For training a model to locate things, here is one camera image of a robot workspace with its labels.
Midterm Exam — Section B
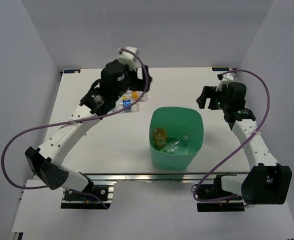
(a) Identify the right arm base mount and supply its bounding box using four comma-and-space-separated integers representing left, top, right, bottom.
196, 174, 245, 213

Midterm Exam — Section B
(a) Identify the green plastic bin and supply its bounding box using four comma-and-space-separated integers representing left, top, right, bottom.
149, 106, 204, 171

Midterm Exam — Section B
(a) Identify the orange plastic bottle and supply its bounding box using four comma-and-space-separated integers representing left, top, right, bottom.
153, 128, 167, 147

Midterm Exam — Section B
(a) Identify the right blue table sticker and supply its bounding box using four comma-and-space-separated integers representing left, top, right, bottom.
211, 67, 230, 72

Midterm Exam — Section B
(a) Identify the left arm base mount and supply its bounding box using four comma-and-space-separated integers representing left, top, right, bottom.
60, 180, 116, 210

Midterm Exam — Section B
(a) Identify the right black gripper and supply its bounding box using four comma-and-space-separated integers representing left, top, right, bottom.
196, 86, 230, 112

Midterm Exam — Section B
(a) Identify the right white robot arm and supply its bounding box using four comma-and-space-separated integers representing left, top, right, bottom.
193, 71, 292, 206

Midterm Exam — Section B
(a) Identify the green plastic bottle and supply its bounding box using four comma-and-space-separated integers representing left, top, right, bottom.
159, 145, 182, 154

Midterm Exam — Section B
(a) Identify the aluminium table rail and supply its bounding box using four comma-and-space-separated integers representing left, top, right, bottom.
33, 172, 252, 183

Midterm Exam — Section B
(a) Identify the blue table sticker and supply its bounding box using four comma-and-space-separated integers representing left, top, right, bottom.
211, 67, 230, 72
63, 69, 81, 74

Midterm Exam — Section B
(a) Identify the clear crushed plastic bottle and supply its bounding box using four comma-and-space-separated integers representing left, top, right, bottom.
168, 134, 189, 150

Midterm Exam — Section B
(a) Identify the clear bottle yellow cap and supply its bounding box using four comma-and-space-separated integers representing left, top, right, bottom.
127, 90, 148, 102

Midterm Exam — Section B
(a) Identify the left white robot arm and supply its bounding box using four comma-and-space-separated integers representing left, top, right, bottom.
25, 59, 153, 200

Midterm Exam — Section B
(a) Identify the clear bottle blue cap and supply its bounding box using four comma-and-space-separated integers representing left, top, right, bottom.
112, 95, 140, 113

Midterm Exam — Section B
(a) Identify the left blue table sticker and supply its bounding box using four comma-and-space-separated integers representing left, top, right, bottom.
63, 69, 81, 74

